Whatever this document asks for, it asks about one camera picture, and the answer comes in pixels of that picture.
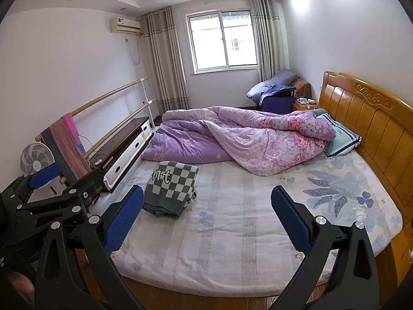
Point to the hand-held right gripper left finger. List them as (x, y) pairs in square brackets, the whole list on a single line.
[(124, 222)]

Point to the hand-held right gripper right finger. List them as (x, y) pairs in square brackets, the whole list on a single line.
[(290, 222)]

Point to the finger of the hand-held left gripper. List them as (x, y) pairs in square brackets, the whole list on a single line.
[(87, 185), (45, 175)]

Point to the grey white checkered cardigan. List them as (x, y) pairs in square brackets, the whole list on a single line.
[(169, 184)]

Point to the folded grey clothes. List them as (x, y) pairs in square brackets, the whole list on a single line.
[(161, 210)]

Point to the person's left hand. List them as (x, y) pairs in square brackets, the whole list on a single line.
[(21, 285)]

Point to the white electric fan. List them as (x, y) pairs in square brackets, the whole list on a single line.
[(34, 160)]

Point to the dark grey cloth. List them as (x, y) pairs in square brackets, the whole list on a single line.
[(56, 145)]

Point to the pink towel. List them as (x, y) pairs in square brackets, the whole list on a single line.
[(75, 145)]

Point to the floral white bed sheet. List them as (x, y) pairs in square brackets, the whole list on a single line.
[(245, 226)]

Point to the dark top white cabinet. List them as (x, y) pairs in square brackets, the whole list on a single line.
[(124, 148)]

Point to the purple floral quilt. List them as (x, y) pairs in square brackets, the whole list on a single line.
[(245, 139)]

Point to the striped blue green pillow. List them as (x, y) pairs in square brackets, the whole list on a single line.
[(343, 139)]

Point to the orange wooden side table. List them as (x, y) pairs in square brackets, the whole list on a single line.
[(401, 255)]

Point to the wooden nightstand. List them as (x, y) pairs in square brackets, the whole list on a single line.
[(303, 107)]

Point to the dark purple cloth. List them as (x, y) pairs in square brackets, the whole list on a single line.
[(277, 103)]

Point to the clutter on nightstand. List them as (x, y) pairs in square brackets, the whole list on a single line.
[(306, 101)]

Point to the wooden bed headboard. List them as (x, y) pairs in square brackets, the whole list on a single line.
[(377, 126)]

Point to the brown chair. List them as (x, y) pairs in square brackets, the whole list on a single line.
[(303, 87)]

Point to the grey striped curtain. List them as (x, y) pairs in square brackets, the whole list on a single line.
[(269, 38), (166, 67)]

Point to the blue pillow pile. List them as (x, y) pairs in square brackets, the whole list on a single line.
[(277, 79)]

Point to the window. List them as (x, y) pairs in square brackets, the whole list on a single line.
[(222, 42)]

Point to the wooden barre rail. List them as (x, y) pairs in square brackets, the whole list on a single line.
[(119, 126), (103, 98)]

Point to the white barre post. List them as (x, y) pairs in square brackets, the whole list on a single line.
[(145, 109)]

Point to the white wall air conditioner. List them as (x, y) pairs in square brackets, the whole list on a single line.
[(125, 25)]

